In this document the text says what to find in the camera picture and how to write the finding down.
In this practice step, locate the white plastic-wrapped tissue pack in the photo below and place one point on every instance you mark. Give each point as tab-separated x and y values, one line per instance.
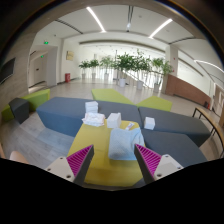
94	119

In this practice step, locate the long green upholstered bench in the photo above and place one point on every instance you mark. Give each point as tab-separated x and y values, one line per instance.
36	98

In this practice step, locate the small white cube box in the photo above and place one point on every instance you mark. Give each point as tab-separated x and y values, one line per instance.
149	123

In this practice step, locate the small green upholstered bench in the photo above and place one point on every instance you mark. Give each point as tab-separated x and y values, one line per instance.
155	103

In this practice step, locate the wooden black-framed table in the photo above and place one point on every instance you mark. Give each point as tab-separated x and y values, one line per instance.
206	115

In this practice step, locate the long blue-grey upholstered bench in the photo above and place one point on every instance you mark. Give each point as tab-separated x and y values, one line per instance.
60	111

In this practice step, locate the ceiling light strips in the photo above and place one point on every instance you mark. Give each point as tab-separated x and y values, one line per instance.
96	20

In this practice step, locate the green exit sign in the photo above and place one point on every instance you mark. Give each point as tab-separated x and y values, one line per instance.
46	42

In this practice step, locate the red bin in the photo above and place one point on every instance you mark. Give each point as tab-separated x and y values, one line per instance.
67	77

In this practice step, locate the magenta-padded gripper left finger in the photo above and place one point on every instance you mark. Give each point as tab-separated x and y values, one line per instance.
61	167

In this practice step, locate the black wall screen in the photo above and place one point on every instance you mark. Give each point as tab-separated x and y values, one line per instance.
7	70

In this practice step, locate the brown wooden counter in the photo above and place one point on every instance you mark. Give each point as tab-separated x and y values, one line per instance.
186	90

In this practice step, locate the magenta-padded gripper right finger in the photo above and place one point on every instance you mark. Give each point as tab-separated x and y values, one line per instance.
166	165

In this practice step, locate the small white tag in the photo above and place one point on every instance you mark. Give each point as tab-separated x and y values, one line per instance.
129	126

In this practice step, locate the yellow wall picture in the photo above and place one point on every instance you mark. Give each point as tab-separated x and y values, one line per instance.
69	55

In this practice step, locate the light blue towel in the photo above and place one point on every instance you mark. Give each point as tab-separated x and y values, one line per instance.
125	143

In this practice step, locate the white stacked box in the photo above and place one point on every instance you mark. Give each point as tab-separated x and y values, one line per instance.
91	106

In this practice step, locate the dark grey cube seat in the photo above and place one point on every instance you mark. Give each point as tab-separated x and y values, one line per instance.
19	110

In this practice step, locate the row of potted plants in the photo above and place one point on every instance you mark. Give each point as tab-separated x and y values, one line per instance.
125	61

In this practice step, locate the yellow upholstered bench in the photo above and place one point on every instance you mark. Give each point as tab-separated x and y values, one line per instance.
93	143

